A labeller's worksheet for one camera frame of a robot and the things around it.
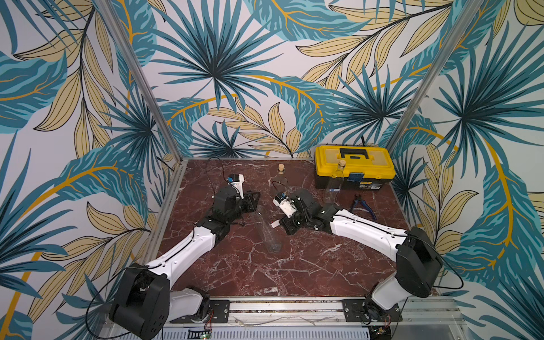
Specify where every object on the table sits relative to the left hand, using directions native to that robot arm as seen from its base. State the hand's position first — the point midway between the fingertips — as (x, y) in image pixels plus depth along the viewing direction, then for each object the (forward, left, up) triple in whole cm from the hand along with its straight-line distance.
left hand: (258, 196), depth 82 cm
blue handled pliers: (+12, -48, -18) cm, 52 cm away
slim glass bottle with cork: (+11, -33, -3) cm, 35 cm away
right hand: (-6, -9, -7) cm, 13 cm away
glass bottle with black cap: (-9, -3, -5) cm, 10 cm away
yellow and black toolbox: (+18, -48, -2) cm, 52 cm away
